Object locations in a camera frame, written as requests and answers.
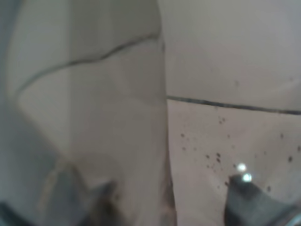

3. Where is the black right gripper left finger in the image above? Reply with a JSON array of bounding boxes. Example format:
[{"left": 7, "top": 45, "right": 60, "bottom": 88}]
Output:
[{"left": 0, "top": 163, "right": 122, "bottom": 226}]

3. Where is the brown translucent water bottle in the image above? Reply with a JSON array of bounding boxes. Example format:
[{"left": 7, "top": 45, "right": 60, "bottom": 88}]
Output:
[{"left": 0, "top": 0, "right": 177, "bottom": 226}]

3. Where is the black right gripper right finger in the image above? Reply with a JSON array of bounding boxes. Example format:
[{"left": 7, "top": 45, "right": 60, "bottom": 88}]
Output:
[{"left": 223, "top": 174, "right": 301, "bottom": 226}]

